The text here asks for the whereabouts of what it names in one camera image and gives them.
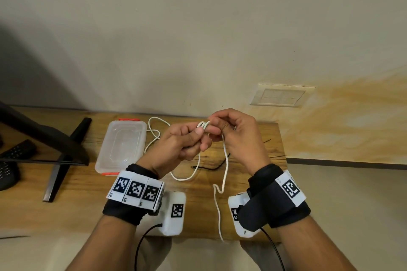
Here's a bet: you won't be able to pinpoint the person's right forearm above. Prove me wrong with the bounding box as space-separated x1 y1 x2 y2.
276 216 357 271

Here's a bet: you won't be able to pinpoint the black twist ties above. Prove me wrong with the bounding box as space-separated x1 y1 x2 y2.
262 138 286 159

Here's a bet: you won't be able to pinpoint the transparent plastic box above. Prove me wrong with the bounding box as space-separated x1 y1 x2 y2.
95 118 148 177

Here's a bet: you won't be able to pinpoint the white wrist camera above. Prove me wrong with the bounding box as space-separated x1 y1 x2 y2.
157 191 187 237
227 191 262 239

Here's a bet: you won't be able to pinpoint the black remote control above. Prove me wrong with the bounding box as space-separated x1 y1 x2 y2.
0 162 21 192

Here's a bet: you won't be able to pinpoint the person's left forearm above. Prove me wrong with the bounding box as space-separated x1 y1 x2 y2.
67 215 138 271

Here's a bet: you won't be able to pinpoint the black television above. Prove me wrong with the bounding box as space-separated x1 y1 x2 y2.
0 101 91 167

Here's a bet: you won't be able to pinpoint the black USB cable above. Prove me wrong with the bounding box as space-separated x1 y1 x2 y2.
192 152 231 172

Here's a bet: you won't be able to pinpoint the person's left hand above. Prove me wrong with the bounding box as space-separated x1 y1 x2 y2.
137 120 213 180

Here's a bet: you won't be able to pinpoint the white charging cable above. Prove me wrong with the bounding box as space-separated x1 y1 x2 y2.
144 116 201 182

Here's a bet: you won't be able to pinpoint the person's right hand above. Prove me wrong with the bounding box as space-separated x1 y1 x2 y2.
206 108 271 177

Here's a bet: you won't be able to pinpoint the black camera cable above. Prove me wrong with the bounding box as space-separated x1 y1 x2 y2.
134 223 164 271
259 228 287 271

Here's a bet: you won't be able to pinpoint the beige wall plate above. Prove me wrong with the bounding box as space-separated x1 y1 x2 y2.
249 83 316 108

